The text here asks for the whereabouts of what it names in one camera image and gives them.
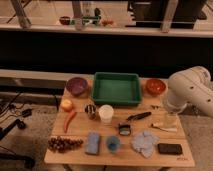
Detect orange item on shelf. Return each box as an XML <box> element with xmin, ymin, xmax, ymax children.
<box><xmin>101</xmin><ymin>20</ymin><xmax>114</xmax><ymax>27</ymax></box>

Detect metal fork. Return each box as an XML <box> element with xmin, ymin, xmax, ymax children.
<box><xmin>150</xmin><ymin>105</ymin><xmax>163</xmax><ymax>110</ymax></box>

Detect black cables on floor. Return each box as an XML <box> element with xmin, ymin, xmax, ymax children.
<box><xmin>0</xmin><ymin>93</ymin><xmax>37</xmax><ymax>169</ymax></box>

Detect black dish brush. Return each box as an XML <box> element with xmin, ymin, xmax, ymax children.
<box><xmin>118</xmin><ymin>112</ymin><xmax>151</xmax><ymax>136</ymax></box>

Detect red bowl on shelf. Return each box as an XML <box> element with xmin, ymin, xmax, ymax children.
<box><xmin>59</xmin><ymin>16</ymin><xmax>70</xmax><ymax>25</ymax></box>

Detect blue sponge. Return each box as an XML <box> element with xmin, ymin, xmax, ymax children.
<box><xmin>85</xmin><ymin>132</ymin><xmax>100</xmax><ymax>155</ymax></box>

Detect orange carrot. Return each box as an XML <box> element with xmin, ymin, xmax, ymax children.
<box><xmin>63</xmin><ymin>110</ymin><xmax>76</xmax><ymax>133</ymax></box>

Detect wooden table board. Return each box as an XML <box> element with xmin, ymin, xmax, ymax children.
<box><xmin>44</xmin><ymin>78</ymin><xmax>195</xmax><ymax>167</ymax></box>

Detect green plastic tray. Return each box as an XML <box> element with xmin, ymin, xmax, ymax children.
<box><xmin>91</xmin><ymin>72</ymin><xmax>142</xmax><ymax>106</ymax></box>

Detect wooden handled knife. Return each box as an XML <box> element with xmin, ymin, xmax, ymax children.
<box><xmin>151</xmin><ymin>123</ymin><xmax>177</xmax><ymax>132</ymax></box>

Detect white plastic cup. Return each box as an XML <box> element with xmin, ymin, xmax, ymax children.
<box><xmin>98</xmin><ymin>105</ymin><xmax>114</xmax><ymax>124</ymax></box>

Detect bunch of dark grapes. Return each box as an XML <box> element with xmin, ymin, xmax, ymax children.
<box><xmin>48</xmin><ymin>136</ymin><xmax>83</xmax><ymax>153</ymax></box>

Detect yellow apple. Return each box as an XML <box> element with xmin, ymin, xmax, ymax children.
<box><xmin>60</xmin><ymin>99</ymin><xmax>73</xmax><ymax>112</ymax></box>

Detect green toy on shelf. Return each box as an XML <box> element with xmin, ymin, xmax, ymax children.
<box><xmin>82</xmin><ymin>16</ymin><xmax>100</xmax><ymax>25</ymax></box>

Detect black phone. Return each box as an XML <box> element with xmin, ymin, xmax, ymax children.
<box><xmin>157</xmin><ymin>143</ymin><xmax>182</xmax><ymax>155</ymax></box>

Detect purple bowl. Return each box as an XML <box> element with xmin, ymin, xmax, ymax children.
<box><xmin>66</xmin><ymin>77</ymin><xmax>88</xmax><ymax>96</ymax></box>

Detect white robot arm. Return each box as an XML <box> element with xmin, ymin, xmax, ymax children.
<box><xmin>162</xmin><ymin>66</ymin><xmax>213</xmax><ymax>129</ymax></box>

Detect small blue cup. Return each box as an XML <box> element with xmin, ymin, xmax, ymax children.
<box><xmin>106</xmin><ymin>136</ymin><xmax>120</xmax><ymax>153</ymax></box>

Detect striped small cup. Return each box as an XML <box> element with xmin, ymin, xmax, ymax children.
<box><xmin>85</xmin><ymin>104</ymin><xmax>96</xmax><ymax>119</ymax></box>

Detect light blue crumpled cloth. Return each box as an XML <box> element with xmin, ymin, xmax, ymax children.
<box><xmin>131</xmin><ymin>131</ymin><xmax>159</xmax><ymax>158</ymax></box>

